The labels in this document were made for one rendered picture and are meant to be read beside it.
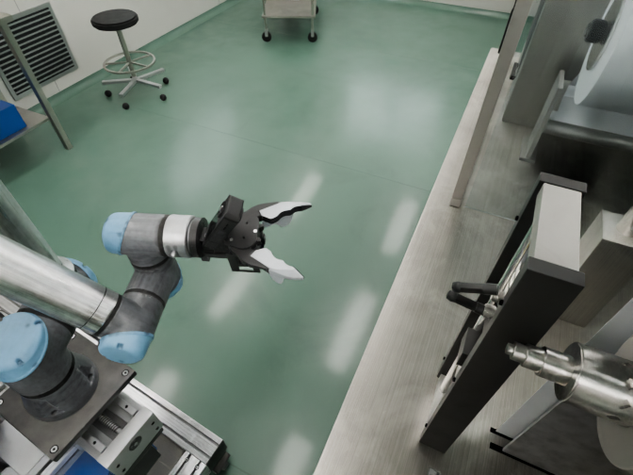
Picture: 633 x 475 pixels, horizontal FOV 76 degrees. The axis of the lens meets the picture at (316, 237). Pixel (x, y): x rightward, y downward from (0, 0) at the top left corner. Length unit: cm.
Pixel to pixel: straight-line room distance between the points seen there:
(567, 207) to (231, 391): 162
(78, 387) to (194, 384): 94
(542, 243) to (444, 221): 80
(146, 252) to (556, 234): 60
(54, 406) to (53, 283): 43
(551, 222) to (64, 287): 66
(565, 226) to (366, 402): 56
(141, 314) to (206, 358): 126
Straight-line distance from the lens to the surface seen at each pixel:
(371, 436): 88
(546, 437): 83
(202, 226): 72
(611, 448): 54
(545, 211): 49
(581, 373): 48
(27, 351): 95
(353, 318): 204
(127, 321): 74
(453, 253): 116
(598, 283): 103
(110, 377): 111
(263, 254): 66
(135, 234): 74
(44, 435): 112
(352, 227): 242
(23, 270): 71
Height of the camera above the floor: 174
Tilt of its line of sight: 48 degrees down
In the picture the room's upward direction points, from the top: straight up
